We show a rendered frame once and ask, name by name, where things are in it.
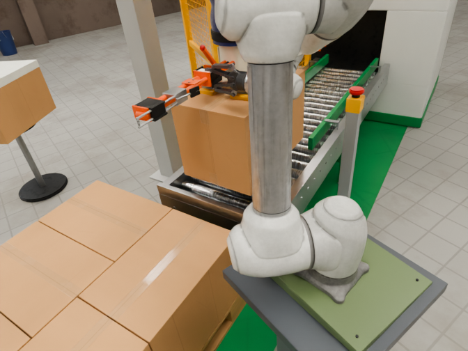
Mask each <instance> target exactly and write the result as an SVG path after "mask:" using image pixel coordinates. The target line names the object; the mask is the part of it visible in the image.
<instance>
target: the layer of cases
mask: <svg viewBox="0 0 468 351"><path fill-rule="evenodd" d="M38 221H39V222H38ZM38 221H36V222H35V223H33V224H31V225H30V226H29V227H27V228H25V229H24V230H23V231H21V232H20V233H18V234H17V235H16V236H14V237H12V238H11V239H9V240H8V241H7V242H5V243H3V244H2V245H1V246H0V351H201V349H202V348H203V346H204V345H205V344H206V342H207V341H208V339H209V338H210V336H211V335H212V333H213V331H214V330H215V329H216V328H217V326H218V324H219V323H220V322H221V320H222V318H223V317H224V316H225V314H226V313H227V311H228V310H229V308H230V307H231V305H232V304H233V302H234V301H235V299H236V298H237V296H238V295H239V294H238V293H237V292H236V291H235V290H234V289H233V288H232V287H231V285H230V284H229V283H228V282H227V281H226V280H225V279H224V276H223V272H222V270H224V269H226V268H227V267H229V266H230V265H232V262H231V257H230V254H229V251H228V245H227V241H226V240H227V237H228V235H229V233H230V230H227V229H225V228H222V227H220V226H217V225H214V224H211V223H209V222H206V221H203V220H202V219H198V218H196V217H193V216H191V215H188V214H185V213H183V212H180V211H177V210H174V209H172V208H169V207H167V206H165V205H162V204H159V203H156V202H154V201H151V200H148V199H146V198H143V197H141V196H138V195H136V194H133V193H130V192H127V191H125V190H123V189H119V188H117V187H114V186H112V185H108V184H107V183H104V182H101V181H99V180H96V181H95V182H94V183H92V184H91V185H89V186H88V187H86V188H85V189H83V190H81V191H80V192H79V193H77V194H76V195H74V196H73V197H72V198H70V199H68V200H67V201H66V202H64V203H62V204H61V205H60V206H58V207H57V208H55V209H54V210H52V211H51V212H49V213H48V214H46V215H45V216H44V217H42V218H40V219H39V220H38Z"/></svg>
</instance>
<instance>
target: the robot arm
mask: <svg viewBox="0 0 468 351"><path fill-rule="evenodd" d="M372 2H373V0H214V18H215V23H216V25H217V28H218V30H219V31H220V33H221V34H222V36H223V37H225V38H226V39H227V40H229V41H235V42H236V44H237V47H238V49H239V53H240V56H241V57H242V59H243V60H244V61H245V62H247V72H245V71H239V70H236V69H235V66H234V65H235V63H230V64H226V63H215V64H213V65H211V68H205V69H200V70H197V71H202V72H210V74H211V73H212V72H213V73H215V74H217V75H221V76H223V77H225V78H227V80H228V81H225V82H218V83H217V84H215V85H214V86H213V85H212V88H214V91H215V92H218V93H225V94H228V95H231V96H233V97H235V96H236V95H237V91H245V92H247V93H248V101H249V130H250V143H251V179H252V198H253V202H252V203H250V204H249V205H248V206H247V208H246V209H245V210H244V213H243V218H242V221H241V224H238V225H236V226H234V227H233V228H232V230H231V231H230V233H229V235H228V237H227V240H226V241H227V245H228V251H229V254H230V257H231V262H232V266H233V269H234V270H235V271H237V272H239V273H240V274H243V275H246V276H252V277H260V278H265V277H273V276H282V275H287V274H294V275H297V276H300V277H302V278H303V279H305V280H306V281H308V282H309V283H311V284H312V285H314V286H315V287H316V288H318V289H319V290H321V291H323V292H324V293H325V294H327V295H328V296H330V297H331V298H332V299H333V301H334V302H335V303H337V304H343V303H344V301H345V297H346V295H347V294H348V293H349V292H350V291H351V289H352V288H353V287H354V285H355V284H356V283H357V282H358V280H359V279H360V278H361V277H362V276H363V275H364V274H366V273H368V271H369V268H370V267H369V265H368V264H367V263H364V262H361V258H362V256H363V254H364V249H365V246H366V240H367V234H368V229H367V223H366V218H365V216H364V214H363V212H362V210H361V208H360V207H359V205H358V204H357V203H356V202H355V201H353V200H352V199H351V198H348V197H346V196H330V197H327V198H324V199H323V200H321V201H319V202H318V203H316V205H315V206H314V208H312V209H310V210H308V211H306V212H304V213H302V214H299V211H298V209H297V208H296V207H295V206H294V205H293V204H292V203H291V173H292V137H293V100H296V99H297V98H298V97H299V96H300V94H301V92H302V89H303V80H302V78H301V77H300V76H299V75H297V74H295V73H296V69H297V67H298V65H299V63H300V62H301V61H302V59H303V56H304V55H309V54H313V53H315V52H317V51H318V50H320V49H322V48H323V47H324V46H326V45H328V44H329V43H331V42H333V41H335V40H336V39H338V38H340V37H341V36H342V35H343V34H344V33H346V32H347V31H349V30H350V29H351V28H352V27H353V26H354V25H355V24H356V23H357V22H358V21H359V20H360V19H361V18H362V17H363V16H364V14H365V13H366V12H367V10H368V9H369V8H370V6H371V4H372ZM218 68H221V69H229V70H232V72H227V71H224V70H220V69H218ZM224 86H225V87H229V86H230V87H231V88H232V89H233V90H231V89H227V88H221V87H224Z"/></svg>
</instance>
